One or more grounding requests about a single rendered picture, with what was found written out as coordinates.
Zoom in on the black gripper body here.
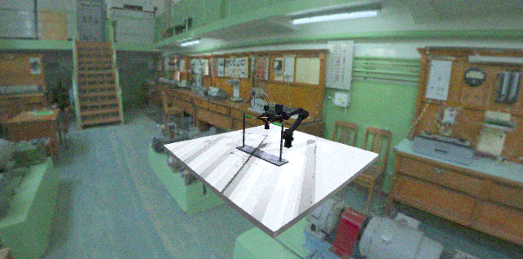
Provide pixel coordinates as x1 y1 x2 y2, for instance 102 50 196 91
264 105 276 130

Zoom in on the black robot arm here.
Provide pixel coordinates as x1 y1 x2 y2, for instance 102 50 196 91
268 104 309 149

